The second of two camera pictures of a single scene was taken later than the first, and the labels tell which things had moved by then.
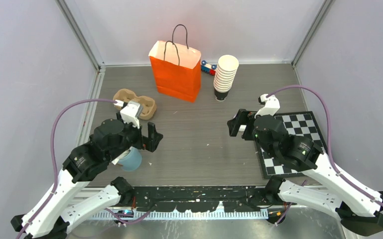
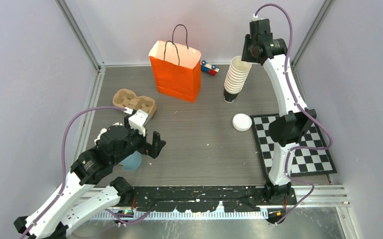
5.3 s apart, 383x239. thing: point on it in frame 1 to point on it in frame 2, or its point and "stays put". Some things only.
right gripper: (243, 117) to (246, 56)
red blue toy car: (208, 68) stays put
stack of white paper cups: (224, 75) to (237, 74)
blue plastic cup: (131, 161) stays put
